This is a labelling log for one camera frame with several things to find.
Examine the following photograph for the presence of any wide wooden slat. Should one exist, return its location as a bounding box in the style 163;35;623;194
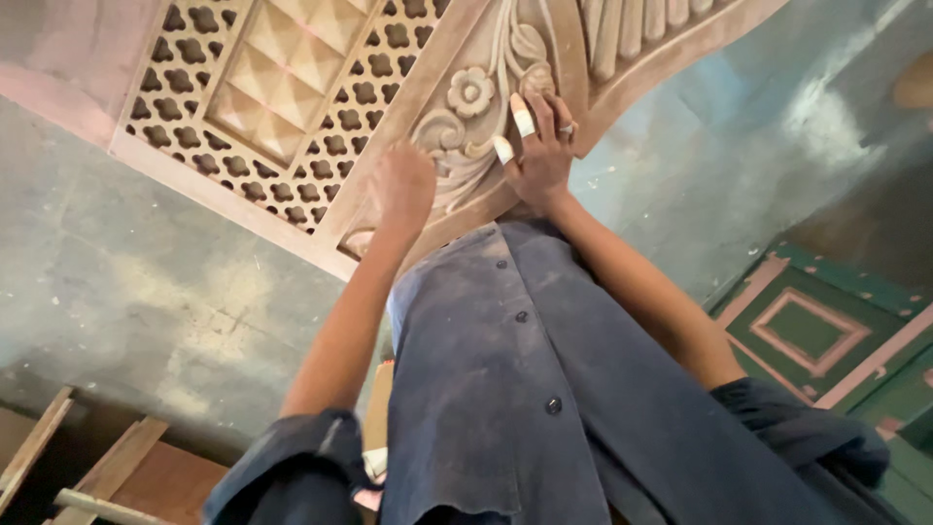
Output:
50;416;169;525

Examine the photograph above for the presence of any pale wooden plank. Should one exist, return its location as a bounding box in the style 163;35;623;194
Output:
362;361;395;453

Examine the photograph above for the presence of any person's right hand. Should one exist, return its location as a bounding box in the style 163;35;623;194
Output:
493;90;580;215

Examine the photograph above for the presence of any dusty blue button shirt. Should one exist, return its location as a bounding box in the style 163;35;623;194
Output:
203;219;912;525

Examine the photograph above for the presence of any brown wooden board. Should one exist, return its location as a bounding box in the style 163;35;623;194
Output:
109;440;230;525

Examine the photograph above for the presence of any carved wooden lattice panel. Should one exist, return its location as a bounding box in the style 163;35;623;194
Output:
108;0;792;282

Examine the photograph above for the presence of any green pink painted door panel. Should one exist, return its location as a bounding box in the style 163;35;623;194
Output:
708;242;933;525

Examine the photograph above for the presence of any thin wooden slat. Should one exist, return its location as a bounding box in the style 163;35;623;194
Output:
0;385;75;515

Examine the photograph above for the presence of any round wooden stick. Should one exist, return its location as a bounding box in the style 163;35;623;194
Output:
54;488;172;525

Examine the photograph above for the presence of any person's left hand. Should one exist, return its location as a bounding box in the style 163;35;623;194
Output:
369;141;437;242

